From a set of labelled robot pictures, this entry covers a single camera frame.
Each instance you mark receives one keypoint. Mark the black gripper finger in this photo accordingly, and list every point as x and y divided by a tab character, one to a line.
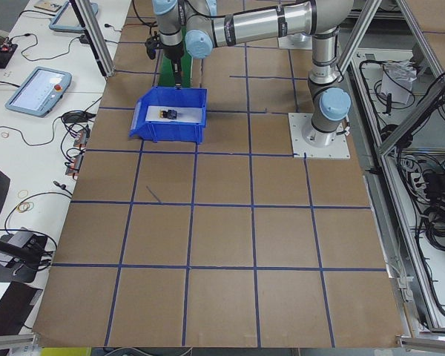
177	73

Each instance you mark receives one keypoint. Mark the yellow mushroom push button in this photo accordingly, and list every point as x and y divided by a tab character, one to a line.
168	114

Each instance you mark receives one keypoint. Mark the aluminium frame post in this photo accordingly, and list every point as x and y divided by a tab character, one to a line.
87	20

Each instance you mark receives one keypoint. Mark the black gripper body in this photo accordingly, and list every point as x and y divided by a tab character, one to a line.
173	54

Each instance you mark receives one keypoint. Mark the far teach pendant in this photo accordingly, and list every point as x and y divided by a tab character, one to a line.
65	20

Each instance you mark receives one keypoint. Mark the left blue plastic bin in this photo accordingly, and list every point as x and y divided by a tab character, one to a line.
169	131

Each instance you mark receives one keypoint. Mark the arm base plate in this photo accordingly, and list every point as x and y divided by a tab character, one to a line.
309	143
297	41

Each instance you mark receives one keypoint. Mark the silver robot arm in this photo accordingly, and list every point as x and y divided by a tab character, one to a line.
196	28

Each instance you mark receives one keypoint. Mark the teach pendant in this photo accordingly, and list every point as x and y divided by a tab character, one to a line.
65	20
40	92

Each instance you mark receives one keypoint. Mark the white foam pad left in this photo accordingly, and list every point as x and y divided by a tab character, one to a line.
185	115

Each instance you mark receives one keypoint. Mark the near teach pendant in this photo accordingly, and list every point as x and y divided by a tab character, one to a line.
40	92

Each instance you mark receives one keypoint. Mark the green conveyor belt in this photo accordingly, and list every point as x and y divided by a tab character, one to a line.
166	77

